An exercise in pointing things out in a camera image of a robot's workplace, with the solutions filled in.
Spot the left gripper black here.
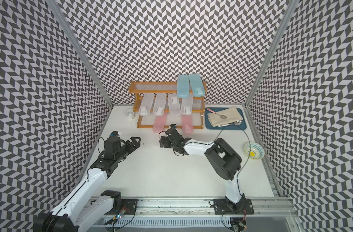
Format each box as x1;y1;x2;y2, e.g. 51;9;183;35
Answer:
115;136;141;162

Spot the pink pencil case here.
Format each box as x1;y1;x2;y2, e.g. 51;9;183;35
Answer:
152;114;167;133
182;115;193;134

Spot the clear pencil case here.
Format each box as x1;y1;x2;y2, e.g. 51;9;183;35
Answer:
152;93;167;117
139;93;154;116
181;95;193;116
168;93;180;117

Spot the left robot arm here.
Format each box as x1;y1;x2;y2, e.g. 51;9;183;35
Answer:
32;132;141;232

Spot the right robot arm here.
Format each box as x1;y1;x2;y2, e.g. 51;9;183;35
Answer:
159;125;247;214

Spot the wooden three-tier shelf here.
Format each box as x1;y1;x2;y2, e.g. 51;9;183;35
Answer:
129;81;205;129

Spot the clear plastic cup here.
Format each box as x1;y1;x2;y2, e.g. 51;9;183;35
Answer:
126;109;135;120

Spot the dark teal tray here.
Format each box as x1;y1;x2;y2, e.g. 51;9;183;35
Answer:
204;107;247;130

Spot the beige folded cloth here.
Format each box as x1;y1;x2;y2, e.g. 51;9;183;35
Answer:
206;107;244;127

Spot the metal spoon on tray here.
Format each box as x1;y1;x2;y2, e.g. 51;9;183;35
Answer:
218;120;242;127

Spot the yellow patterned bowl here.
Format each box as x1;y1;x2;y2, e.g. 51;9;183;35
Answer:
244;142;265;160

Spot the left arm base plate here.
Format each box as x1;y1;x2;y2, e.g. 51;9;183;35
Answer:
106;198;138;215

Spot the metal spoon pink handle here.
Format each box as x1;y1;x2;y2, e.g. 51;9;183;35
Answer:
206;108;227;119

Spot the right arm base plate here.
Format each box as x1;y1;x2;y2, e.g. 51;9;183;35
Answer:
213;198;254;215

